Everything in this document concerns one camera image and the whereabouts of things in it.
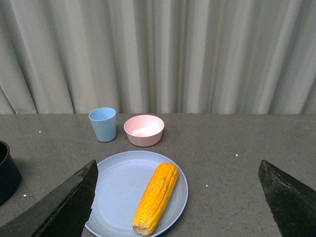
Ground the pink plastic bowl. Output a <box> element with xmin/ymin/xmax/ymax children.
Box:
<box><xmin>123</xmin><ymin>115</ymin><xmax>165</xmax><ymax>147</ymax></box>

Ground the light blue plastic plate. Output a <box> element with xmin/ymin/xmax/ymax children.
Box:
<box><xmin>85</xmin><ymin>151</ymin><xmax>175</xmax><ymax>237</ymax></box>

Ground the light blue plastic cup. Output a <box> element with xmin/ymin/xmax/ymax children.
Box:
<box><xmin>88</xmin><ymin>108</ymin><xmax>117</xmax><ymax>142</ymax></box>

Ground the yellow corn cob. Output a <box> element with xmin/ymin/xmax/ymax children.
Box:
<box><xmin>132</xmin><ymin>163</ymin><xmax>179</xmax><ymax>237</ymax></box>

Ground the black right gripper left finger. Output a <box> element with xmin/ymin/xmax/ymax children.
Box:
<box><xmin>0</xmin><ymin>160</ymin><xmax>98</xmax><ymax>237</ymax></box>

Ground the dark blue saucepan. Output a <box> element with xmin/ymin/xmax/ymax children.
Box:
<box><xmin>0</xmin><ymin>141</ymin><xmax>22</xmax><ymax>205</ymax></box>

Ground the grey pleated curtain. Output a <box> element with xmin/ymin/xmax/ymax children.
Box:
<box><xmin>0</xmin><ymin>0</ymin><xmax>316</xmax><ymax>115</ymax></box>

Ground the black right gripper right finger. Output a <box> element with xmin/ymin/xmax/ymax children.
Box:
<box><xmin>258</xmin><ymin>160</ymin><xmax>316</xmax><ymax>237</ymax></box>

